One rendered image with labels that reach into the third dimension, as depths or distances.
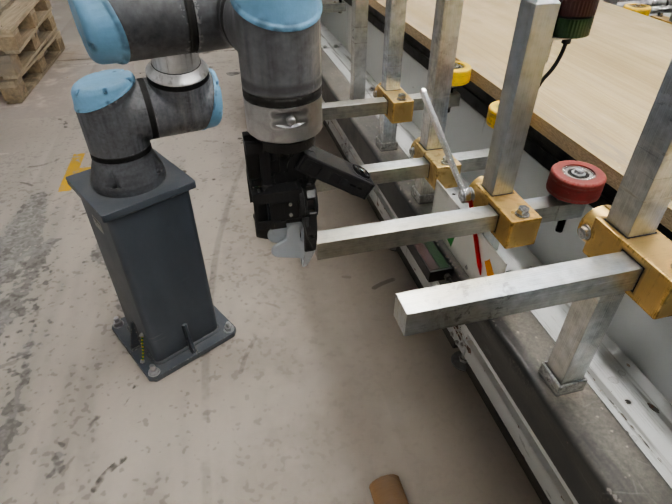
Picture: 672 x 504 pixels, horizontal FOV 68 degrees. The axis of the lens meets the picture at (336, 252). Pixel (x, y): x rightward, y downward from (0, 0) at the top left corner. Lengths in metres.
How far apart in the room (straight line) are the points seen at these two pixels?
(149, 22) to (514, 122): 0.49
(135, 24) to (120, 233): 0.84
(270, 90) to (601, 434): 0.59
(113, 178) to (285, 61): 0.91
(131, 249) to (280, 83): 0.95
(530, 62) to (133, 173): 0.98
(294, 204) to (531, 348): 0.42
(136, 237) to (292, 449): 0.71
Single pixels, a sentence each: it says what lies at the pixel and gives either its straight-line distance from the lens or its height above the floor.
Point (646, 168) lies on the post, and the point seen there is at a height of 1.05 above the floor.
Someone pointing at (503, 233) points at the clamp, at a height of 0.84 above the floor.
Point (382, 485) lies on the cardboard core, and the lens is 1.36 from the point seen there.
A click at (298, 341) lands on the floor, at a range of 1.72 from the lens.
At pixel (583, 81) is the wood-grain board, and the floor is 0.90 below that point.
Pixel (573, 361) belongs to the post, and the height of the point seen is 0.77.
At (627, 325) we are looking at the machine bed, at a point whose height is 0.67.
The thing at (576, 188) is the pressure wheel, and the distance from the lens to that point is 0.83.
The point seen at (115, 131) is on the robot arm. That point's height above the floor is 0.77.
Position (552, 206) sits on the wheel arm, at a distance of 0.85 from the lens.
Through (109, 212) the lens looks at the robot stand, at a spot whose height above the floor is 0.60.
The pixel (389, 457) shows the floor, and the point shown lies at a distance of 1.48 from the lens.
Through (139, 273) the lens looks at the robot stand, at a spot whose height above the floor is 0.38.
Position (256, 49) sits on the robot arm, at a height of 1.13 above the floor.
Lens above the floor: 1.29
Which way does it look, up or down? 39 degrees down
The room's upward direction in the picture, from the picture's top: straight up
